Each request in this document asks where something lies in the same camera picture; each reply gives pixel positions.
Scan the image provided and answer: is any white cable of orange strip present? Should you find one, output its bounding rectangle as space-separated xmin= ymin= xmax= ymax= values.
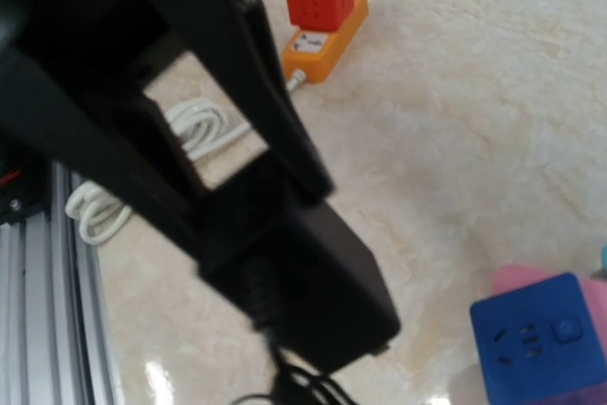
xmin=64 ymin=67 xmax=307 ymax=246

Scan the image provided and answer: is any teal power strip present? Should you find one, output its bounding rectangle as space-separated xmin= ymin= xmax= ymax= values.
xmin=598 ymin=246 xmax=607 ymax=280

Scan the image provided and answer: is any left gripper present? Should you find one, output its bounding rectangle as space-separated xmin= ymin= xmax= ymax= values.
xmin=1 ymin=0 xmax=210 ymax=259

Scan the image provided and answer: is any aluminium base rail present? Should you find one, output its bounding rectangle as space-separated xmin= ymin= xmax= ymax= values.
xmin=1 ymin=164 xmax=124 ymax=404

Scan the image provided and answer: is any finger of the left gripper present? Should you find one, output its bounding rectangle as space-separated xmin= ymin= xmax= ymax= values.
xmin=171 ymin=0 xmax=334 ymax=199

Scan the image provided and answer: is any pink triangular power strip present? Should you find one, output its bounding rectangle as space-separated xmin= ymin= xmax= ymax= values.
xmin=490 ymin=265 xmax=607 ymax=405

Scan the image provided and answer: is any blue cube socket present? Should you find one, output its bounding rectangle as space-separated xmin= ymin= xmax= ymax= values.
xmin=469 ymin=272 xmax=607 ymax=405

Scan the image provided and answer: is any orange power strip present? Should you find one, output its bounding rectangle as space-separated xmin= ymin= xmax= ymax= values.
xmin=281 ymin=0 xmax=369 ymax=83

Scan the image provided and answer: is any black power adapter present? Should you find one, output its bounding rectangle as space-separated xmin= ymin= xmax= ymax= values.
xmin=199 ymin=183 xmax=400 ymax=374

